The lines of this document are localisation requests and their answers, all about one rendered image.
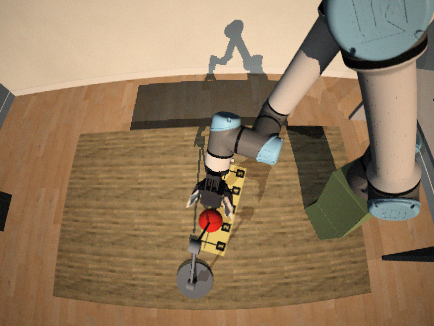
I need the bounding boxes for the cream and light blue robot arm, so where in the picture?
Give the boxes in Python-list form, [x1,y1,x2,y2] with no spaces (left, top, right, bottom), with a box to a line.
[205,0,434,221]

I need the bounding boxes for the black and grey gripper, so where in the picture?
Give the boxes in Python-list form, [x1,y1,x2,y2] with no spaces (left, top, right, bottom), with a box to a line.
[186,164,233,221]

